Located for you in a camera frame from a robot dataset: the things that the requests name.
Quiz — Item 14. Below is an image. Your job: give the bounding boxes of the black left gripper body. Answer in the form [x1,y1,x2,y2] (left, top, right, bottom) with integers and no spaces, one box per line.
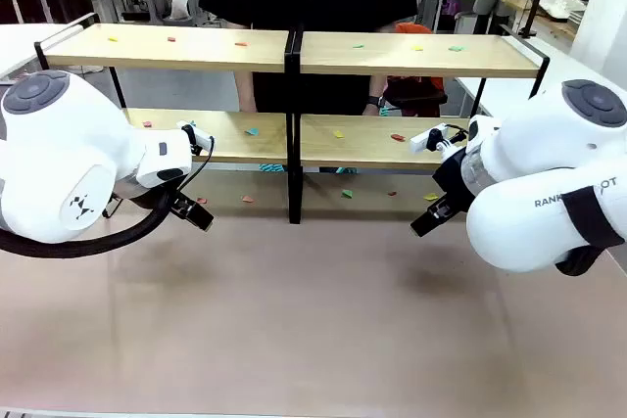
[168,188,201,219]

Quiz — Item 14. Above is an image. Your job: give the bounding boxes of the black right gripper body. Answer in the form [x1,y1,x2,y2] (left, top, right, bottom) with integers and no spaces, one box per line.
[431,147,474,216]

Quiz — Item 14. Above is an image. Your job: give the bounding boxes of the person's right forearm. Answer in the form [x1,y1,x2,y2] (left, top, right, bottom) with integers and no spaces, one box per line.
[233,71,260,114]

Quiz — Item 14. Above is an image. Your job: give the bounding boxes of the person's left forearm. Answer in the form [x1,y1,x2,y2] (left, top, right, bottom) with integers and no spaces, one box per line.
[365,73,390,100]

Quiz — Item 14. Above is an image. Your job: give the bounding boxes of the orange and black chair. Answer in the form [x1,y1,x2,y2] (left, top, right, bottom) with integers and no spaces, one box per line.
[384,21,450,118]

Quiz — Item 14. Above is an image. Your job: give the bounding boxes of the wood and black metal shelf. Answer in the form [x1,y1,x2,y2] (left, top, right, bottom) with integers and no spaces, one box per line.
[291,21,551,177]
[33,12,300,224]

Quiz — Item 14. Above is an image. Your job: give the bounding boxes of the white long table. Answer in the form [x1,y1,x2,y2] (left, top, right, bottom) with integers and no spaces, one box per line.
[454,34,627,118]

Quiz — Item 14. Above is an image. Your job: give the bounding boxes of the wooden side table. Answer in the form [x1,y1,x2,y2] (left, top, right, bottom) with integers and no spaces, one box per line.
[500,0,580,41]

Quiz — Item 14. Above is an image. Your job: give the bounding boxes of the white items on side table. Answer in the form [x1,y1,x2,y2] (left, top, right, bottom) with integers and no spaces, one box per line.
[535,0,588,23]

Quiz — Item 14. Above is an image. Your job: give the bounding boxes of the white side table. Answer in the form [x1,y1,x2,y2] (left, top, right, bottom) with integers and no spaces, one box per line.
[0,23,77,80]

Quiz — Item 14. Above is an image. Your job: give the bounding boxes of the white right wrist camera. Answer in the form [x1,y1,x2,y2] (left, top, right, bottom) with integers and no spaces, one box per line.
[409,122,469,156]

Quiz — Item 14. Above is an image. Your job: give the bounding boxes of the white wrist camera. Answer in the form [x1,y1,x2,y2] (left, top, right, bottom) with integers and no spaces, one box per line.
[409,122,469,156]
[175,119,216,158]

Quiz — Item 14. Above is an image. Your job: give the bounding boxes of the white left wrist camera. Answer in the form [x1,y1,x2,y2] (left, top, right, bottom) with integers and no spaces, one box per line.
[175,119,216,158]

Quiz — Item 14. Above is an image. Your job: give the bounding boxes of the black left arm cable sleeve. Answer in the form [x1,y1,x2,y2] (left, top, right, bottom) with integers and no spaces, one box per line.
[0,182,183,259]

